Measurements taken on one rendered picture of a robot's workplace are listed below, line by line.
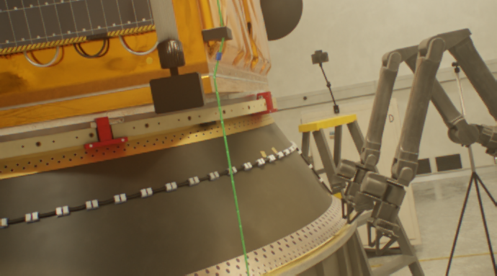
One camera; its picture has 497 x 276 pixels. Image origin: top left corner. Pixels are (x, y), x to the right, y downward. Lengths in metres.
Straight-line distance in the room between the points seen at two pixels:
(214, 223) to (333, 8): 8.19
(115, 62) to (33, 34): 0.21
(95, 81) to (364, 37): 8.39
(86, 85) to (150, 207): 0.43
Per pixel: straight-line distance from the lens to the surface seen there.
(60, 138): 1.94
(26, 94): 1.82
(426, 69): 1.87
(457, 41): 1.89
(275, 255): 2.00
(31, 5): 1.77
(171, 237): 1.89
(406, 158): 1.85
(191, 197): 1.96
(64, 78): 1.78
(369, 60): 9.91
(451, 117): 2.36
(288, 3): 9.96
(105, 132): 1.93
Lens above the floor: 1.71
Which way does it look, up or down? 3 degrees down
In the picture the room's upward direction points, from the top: 10 degrees counter-clockwise
